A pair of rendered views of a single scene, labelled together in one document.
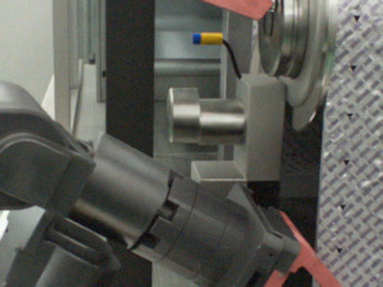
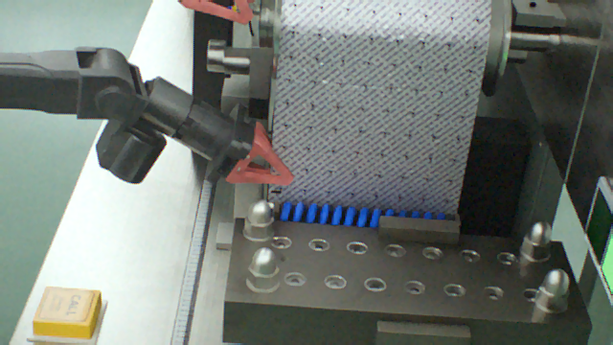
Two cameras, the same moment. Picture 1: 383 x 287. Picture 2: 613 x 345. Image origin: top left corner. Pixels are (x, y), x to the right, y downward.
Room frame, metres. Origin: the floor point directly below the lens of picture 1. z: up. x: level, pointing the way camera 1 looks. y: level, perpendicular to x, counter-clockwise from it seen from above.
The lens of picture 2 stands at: (-0.53, -0.19, 1.67)
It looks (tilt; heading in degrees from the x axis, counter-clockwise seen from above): 31 degrees down; 3
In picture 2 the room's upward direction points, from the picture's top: 5 degrees clockwise
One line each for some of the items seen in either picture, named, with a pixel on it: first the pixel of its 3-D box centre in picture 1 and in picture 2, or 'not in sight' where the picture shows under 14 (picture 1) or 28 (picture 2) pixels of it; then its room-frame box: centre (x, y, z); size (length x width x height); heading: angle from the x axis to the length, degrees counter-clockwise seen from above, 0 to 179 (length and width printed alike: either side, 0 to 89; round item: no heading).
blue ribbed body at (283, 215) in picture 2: not in sight; (366, 221); (0.46, -0.22, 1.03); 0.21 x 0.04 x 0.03; 94
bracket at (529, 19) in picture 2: not in sight; (536, 11); (0.55, -0.39, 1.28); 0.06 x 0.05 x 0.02; 94
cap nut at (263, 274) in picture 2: not in sight; (263, 266); (0.30, -0.12, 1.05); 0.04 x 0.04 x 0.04
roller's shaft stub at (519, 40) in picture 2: not in sight; (526, 37); (0.55, -0.39, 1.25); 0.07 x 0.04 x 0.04; 94
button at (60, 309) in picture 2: not in sight; (67, 312); (0.35, 0.12, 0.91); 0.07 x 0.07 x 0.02; 4
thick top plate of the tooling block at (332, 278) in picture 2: not in sight; (401, 289); (0.36, -0.27, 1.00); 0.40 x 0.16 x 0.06; 94
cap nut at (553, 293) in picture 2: not in sight; (555, 287); (0.33, -0.44, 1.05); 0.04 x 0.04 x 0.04
